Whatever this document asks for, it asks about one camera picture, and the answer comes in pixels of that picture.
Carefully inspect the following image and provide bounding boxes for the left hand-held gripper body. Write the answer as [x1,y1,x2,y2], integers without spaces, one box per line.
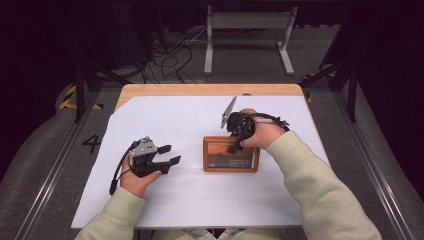
[128,136,168,178]

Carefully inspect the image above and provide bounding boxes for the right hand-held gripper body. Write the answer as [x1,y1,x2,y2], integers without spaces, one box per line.
[220,95,257,143]

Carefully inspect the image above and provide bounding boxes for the wooden photo frame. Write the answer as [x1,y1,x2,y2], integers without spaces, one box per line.
[202,135,261,174]

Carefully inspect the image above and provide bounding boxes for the person's right hand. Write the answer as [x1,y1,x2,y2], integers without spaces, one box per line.
[239,108,286,151]

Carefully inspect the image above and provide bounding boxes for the person's left hand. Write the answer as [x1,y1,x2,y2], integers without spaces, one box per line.
[119,155,163,199]

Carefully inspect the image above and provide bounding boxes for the white paper sheet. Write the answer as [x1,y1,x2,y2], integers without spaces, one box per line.
[70,95,332,230]

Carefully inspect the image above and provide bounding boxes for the person's legs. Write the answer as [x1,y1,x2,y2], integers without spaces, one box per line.
[150,227,290,240]

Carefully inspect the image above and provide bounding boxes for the yellow black hazard tape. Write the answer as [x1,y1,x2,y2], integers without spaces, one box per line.
[58,84,104,111]

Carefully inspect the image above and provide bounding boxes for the white metal stand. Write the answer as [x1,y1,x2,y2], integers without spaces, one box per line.
[203,4,299,77]

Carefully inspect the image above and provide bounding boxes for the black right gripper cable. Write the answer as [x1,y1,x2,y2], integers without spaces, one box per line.
[251,112,291,133]

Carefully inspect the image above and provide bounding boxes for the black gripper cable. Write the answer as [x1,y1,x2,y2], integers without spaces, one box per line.
[251,112,291,133]
[109,139,140,197]

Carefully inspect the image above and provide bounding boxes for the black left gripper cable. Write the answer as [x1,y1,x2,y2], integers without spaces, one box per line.
[109,139,140,197]

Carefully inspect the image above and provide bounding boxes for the black metal stand frame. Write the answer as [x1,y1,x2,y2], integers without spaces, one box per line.
[298,59,360,124]
[70,59,132,124]

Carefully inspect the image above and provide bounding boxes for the black floor cables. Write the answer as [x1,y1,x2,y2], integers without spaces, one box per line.
[139,28,214,85]

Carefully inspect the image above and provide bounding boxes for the aluminium floor rail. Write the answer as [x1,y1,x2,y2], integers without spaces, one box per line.
[12,90,103,240]
[332,90,416,240]

